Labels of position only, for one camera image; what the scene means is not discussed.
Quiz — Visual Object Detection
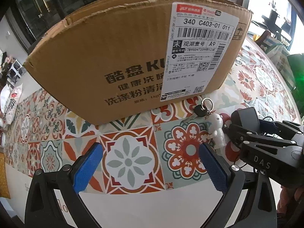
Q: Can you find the wooden chair with striped cloth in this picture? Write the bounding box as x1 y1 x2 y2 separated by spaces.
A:
253 30 290 64

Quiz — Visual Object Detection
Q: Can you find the yellow woven placemat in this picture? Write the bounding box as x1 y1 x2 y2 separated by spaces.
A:
0 152 10 199

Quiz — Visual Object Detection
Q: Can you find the white shipping label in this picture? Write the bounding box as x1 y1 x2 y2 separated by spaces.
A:
160 2 239 102

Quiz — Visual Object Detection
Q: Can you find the patterned tile table mat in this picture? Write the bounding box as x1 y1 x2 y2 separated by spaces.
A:
4 39 300 194

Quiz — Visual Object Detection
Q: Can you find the dark glass cabinet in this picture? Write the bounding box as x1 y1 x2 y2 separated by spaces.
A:
4 0 97 54

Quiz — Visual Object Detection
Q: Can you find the white robot figurine keychain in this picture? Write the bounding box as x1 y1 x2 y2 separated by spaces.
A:
206 113 227 149

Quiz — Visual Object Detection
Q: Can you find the white patterned snack bag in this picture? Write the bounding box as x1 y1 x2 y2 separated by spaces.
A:
1 84 23 127

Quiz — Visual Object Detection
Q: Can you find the black power adapter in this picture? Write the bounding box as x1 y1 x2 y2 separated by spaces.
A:
231 107 261 134

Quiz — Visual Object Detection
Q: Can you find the black key with ring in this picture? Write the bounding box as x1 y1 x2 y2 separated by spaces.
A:
191 97 214 119

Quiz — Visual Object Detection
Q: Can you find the brown cardboard box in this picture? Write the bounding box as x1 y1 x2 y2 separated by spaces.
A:
24 0 253 125

